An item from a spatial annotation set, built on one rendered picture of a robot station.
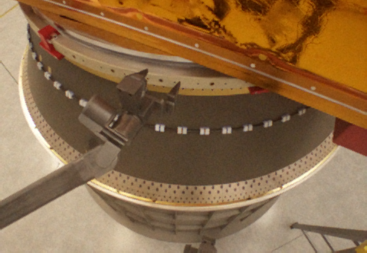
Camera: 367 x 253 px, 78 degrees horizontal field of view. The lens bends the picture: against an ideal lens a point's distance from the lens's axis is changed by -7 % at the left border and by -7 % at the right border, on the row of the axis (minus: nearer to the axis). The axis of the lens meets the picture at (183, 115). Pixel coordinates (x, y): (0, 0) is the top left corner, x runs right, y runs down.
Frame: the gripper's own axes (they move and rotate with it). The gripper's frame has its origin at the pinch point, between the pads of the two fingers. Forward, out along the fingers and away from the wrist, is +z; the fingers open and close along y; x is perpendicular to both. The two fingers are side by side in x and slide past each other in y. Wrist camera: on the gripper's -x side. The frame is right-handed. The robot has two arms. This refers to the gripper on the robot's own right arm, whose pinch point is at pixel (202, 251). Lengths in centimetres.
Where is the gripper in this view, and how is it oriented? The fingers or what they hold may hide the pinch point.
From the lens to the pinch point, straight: 104.7
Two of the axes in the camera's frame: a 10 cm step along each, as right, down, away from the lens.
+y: -9.6, -2.5, 1.4
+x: -2.6, 9.6, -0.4
